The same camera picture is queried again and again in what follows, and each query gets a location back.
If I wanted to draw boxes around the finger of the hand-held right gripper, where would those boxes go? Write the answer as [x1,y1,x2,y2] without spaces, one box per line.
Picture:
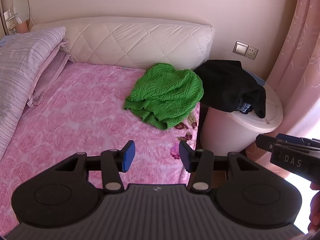
[276,133,320,146]
[255,134,309,153]

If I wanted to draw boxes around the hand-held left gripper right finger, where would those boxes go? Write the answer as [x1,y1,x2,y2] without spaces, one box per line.
[179,140,261,193]

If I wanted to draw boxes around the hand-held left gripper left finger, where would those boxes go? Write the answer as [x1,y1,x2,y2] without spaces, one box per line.
[54,140,137,193]

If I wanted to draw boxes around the green knitted vest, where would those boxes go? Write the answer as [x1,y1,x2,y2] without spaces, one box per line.
[123,63,204,131]

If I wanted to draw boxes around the person's right hand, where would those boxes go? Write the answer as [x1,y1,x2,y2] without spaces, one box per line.
[308,182,320,233]

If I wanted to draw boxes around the blue jeans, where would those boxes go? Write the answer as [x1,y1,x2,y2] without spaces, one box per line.
[236,102,254,115]

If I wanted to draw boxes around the white round bin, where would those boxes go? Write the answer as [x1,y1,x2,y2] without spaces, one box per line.
[200,80,284,155]

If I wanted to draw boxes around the pink floral blanket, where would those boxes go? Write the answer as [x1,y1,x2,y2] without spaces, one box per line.
[0,61,202,238]

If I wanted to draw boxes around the black garment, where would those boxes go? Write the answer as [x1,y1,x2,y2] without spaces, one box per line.
[194,59,266,119]

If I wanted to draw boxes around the pink curtain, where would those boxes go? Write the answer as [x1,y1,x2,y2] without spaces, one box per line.
[246,0,320,160]

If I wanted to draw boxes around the pink pillow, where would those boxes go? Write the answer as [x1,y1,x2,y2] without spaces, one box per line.
[26,51,74,107]

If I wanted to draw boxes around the white quilted headboard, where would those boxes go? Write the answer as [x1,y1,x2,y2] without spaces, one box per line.
[30,17,215,71]

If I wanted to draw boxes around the purple striped quilt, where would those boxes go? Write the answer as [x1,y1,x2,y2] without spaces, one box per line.
[0,27,69,159]

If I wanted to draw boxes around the white vanity shelf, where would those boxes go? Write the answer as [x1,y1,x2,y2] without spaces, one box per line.
[3,9,19,22]

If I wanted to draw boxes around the oval mirror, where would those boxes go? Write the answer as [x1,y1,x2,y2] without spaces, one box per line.
[12,0,31,28]

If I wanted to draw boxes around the wall power socket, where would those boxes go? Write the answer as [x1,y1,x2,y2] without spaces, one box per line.
[246,45,259,60]

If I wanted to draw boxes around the wall light switch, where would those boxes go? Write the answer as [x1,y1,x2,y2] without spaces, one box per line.
[233,41,248,55]

